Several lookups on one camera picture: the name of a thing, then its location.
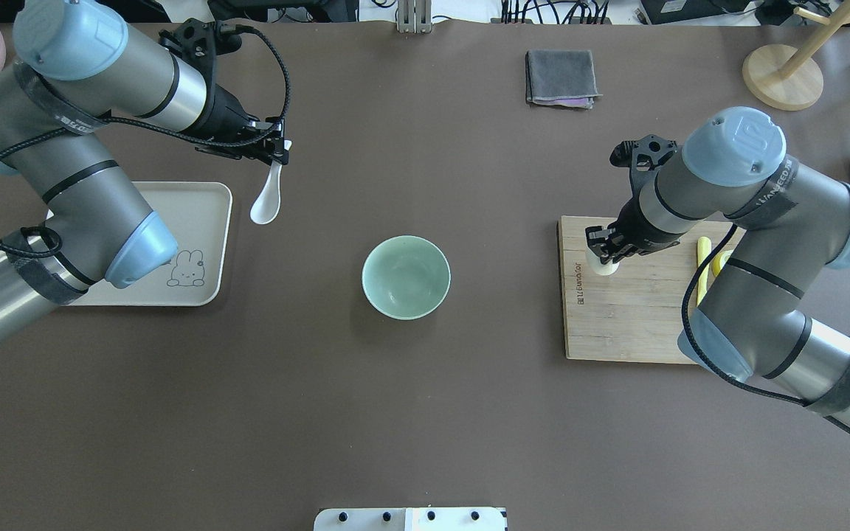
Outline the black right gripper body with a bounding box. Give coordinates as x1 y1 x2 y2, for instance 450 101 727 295
613 198 684 256

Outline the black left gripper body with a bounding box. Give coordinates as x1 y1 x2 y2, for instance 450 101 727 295
196 87 279 160

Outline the white steamed bun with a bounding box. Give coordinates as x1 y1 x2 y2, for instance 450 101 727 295
586 253 618 276

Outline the white ceramic spoon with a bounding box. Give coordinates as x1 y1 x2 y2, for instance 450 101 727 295
249 162 284 225

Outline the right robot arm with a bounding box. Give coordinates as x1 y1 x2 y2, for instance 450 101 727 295
586 105 850 434

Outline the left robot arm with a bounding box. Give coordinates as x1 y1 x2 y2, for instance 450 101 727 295
0 1 288 342

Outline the mint green bowl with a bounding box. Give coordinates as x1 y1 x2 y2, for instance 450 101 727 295
361 235 452 320

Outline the bamboo cutting board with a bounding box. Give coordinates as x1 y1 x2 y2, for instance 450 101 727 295
557 215 731 365

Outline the yellow plastic knife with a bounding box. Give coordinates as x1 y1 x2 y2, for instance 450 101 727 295
695 236 713 307

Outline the cream rabbit serving tray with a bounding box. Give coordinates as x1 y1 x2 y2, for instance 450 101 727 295
74 181 232 307

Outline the lemon half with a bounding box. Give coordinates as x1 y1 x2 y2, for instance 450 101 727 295
711 249 733 277

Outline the folded grey cloth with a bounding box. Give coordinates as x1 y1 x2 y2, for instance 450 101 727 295
525 49 602 110

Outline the wooden mug tree stand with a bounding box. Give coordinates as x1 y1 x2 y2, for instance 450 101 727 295
742 1 850 111

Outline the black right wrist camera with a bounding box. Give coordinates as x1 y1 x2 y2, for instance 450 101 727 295
609 134 680 195

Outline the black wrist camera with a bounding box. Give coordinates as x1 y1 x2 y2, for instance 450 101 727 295
609 134 680 195
158 19 242 84

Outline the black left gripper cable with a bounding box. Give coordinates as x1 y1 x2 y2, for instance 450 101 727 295
0 24 291 260

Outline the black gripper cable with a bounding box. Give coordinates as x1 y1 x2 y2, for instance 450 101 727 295
680 221 850 458
0 24 291 260

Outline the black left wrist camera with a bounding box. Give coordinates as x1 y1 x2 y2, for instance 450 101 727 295
158 19 242 84

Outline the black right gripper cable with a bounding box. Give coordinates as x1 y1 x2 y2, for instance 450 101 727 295
680 221 850 458

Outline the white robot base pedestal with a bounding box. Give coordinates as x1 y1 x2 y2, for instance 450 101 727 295
313 505 508 530

